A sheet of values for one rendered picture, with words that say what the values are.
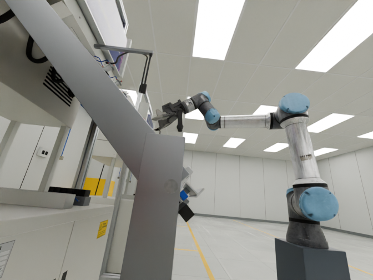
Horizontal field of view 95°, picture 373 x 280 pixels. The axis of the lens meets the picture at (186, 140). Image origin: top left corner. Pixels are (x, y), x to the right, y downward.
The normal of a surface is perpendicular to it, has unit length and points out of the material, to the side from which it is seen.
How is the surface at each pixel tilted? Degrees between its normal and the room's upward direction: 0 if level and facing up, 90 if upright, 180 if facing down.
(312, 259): 90
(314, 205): 98
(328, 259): 90
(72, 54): 90
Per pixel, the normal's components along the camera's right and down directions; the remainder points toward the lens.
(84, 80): 0.06, -0.32
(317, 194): -0.27, -0.21
